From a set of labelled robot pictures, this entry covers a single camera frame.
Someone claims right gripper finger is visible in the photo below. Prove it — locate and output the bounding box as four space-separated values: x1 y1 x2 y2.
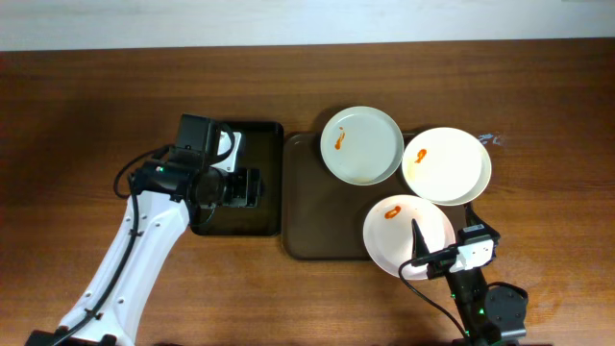
410 219 431 267
464 202 485 232

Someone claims white plate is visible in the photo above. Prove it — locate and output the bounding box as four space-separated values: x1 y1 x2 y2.
401 127 492 207
363 195 455 278

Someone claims pale green plate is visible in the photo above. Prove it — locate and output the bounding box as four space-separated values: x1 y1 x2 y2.
320 106 405 185

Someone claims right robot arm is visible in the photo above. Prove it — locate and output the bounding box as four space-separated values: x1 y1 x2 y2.
398 203 529 346

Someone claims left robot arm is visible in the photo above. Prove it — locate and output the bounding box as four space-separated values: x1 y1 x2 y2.
27 126 257 345

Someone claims small black tray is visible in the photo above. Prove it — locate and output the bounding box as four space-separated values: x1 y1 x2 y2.
191 121 283 236

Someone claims large brown tray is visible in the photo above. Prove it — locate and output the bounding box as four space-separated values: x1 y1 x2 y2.
280 132 475 262

